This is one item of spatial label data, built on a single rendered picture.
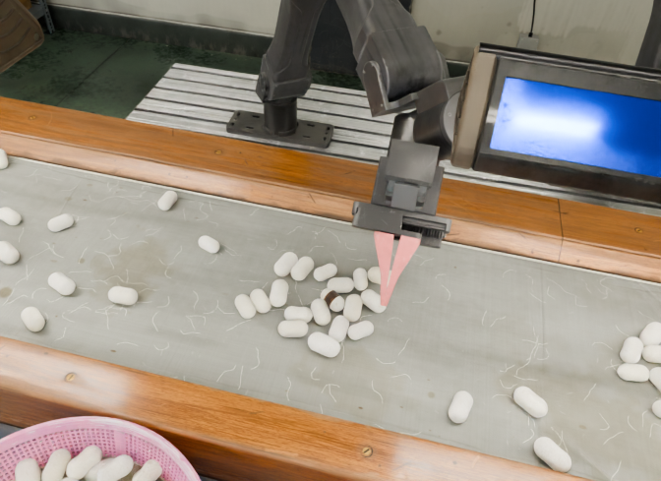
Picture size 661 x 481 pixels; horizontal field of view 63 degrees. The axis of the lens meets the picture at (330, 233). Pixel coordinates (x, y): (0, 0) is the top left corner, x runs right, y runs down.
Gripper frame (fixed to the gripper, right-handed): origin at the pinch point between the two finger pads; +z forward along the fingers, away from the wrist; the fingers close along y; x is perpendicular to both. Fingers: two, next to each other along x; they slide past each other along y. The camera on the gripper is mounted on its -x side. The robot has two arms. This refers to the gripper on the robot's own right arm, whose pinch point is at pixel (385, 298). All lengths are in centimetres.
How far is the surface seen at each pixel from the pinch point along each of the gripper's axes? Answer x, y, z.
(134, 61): 178, -140, -85
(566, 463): -2.4, 19.8, 11.7
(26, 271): 4.6, -43.8, 6.1
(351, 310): 5.4, -3.5, 2.2
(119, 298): 2.4, -30.1, 6.5
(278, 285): 6.1, -12.7, 1.2
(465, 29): 175, 11, -123
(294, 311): 4.4, -9.9, 3.7
